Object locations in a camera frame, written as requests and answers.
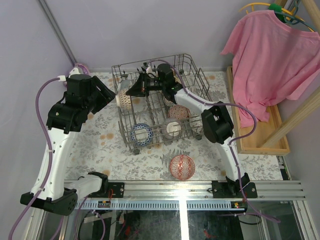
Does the green hanger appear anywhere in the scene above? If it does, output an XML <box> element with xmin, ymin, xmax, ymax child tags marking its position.
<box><xmin>268</xmin><ymin>3</ymin><xmax>291</xmax><ymax>24</ymax></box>

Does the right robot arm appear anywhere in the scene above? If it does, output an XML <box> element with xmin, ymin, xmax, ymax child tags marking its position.
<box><xmin>126</xmin><ymin>63</ymin><xmax>250</xmax><ymax>198</ymax></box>

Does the purple striped bowl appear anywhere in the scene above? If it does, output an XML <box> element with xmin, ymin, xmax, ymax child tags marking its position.
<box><xmin>160</xmin><ymin>118</ymin><xmax>182</xmax><ymax>140</ymax></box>

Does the pink t-shirt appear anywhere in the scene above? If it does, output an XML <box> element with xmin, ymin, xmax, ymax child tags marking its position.
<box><xmin>221</xmin><ymin>10</ymin><xmax>320</xmax><ymax>122</ymax></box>

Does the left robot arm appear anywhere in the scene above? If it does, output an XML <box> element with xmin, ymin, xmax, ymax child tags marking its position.
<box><xmin>20</xmin><ymin>65</ymin><xmax>116</xmax><ymax>216</ymax></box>

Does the aluminium rail frame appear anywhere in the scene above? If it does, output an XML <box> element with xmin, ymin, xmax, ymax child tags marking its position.
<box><xmin>86</xmin><ymin>180</ymin><xmax>306</xmax><ymax>210</ymax></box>

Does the grey wire dish rack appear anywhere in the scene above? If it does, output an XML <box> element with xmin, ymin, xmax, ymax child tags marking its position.
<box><xmin>117</xmin><ymin>53</ymin><xmax>211</xmax><ymax>155</ymax></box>

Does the brown diamond dotted bowl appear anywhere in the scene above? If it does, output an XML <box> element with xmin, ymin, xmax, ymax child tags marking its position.
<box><xmin>168</xmin><ymin>105</ymin><xmax>191</xmax><ymax>120</ymax></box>

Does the yellow hanger hoop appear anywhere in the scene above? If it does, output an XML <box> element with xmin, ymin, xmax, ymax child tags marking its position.
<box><xmin>238</xmin><ymin>2</ymin><xmax>316</xmax><ymax>33</ymax></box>

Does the wooden tray frame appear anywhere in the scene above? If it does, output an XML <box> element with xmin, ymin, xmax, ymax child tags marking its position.
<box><xmin>226</xmin><ymin>66</ymin><xmax>290</xmax><ymax>156</ymax></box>

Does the navy geometric pattern bowl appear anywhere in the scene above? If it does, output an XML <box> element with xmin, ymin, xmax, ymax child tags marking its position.
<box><xmin>163</xmin><ymin>96</ymin><xmax>176</xmax><ymax>108</ymax></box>

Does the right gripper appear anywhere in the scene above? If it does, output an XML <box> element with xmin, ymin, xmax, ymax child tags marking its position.
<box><xmin>126</xmin><ymin>72</ymin><xmax>166</xmax><ymax>98</ymax></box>

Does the orange diamond white bowl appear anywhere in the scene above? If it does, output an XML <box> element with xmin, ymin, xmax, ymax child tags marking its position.
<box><xmin>189</xmin><ymin>114</ymin><xmax>203</xmax><ymax>134</ymax></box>

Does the red lattice pattern bowl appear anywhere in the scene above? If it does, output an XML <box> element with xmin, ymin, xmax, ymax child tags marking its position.
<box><xmin>169</xmin><ymin>154</ymin><xmax>196</xmax><ymax>181</ymax></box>

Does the brown floral grid bowl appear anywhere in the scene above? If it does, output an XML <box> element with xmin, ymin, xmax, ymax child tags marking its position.
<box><xmin>115</xmin><ymin>89</ymin><xmax>132</xmax><ymax>111</ymax></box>

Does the blue white porcelain bowl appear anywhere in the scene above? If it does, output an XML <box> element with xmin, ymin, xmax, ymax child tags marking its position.
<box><xmin>129</xmin><ymin>123</ymin><xmax>154</xmax><ymax>147</ymax></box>

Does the crumpled purple cloth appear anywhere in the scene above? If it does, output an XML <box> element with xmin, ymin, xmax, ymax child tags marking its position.
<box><xmin>70</xmin><ymin>63</ymin><xmax>90</xmax><ymax>76</ymax></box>

